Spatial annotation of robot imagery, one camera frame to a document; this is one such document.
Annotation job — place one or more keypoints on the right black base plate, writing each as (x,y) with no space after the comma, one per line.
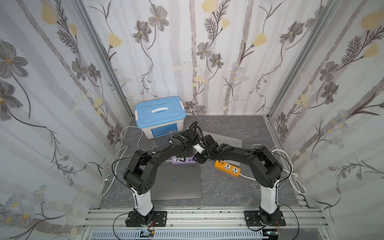
(257,219)

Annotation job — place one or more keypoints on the aluminium rail frame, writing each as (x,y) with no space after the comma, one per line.
(207,223)

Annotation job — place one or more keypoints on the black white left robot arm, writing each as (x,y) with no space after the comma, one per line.
(140,174)

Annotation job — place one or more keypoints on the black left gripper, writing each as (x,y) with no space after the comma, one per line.
(188,151)

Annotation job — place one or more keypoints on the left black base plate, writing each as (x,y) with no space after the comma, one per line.
(159,218)

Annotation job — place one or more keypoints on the blue lid storage box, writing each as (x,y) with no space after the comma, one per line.
(160,117)

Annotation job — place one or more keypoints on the dark grey laptop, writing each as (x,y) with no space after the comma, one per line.
(177,182)

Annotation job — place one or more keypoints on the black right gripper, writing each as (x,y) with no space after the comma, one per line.
(202,157)

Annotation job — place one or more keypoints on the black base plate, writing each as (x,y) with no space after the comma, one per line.
(257,219)
(159,218)

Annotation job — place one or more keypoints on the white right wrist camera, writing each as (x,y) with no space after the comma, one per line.
(199,148)

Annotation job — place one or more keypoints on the purple power strip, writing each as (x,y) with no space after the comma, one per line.
(182,161)

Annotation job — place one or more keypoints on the silver apple laptop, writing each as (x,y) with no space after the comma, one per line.
(225,140)

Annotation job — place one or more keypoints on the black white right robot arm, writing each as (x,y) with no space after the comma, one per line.
(266,169)

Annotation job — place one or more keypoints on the orange power strip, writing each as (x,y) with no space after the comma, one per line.
(227,168)

